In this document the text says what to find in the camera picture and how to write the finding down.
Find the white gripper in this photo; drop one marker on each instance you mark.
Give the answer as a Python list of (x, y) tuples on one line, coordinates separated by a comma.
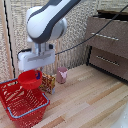
[(35, 60)]

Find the brown drawer cabinet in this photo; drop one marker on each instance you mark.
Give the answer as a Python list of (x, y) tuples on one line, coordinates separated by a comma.
[(108, 45)]

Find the yellow red snack box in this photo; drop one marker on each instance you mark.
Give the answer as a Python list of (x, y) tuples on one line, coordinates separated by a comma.
[(48, 82)]

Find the red plastic shopping basket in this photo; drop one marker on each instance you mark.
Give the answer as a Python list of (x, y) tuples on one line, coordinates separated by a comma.
[(23, 103)]

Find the pink cup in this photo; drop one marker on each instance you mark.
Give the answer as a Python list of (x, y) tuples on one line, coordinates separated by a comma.
[(61, 74)]

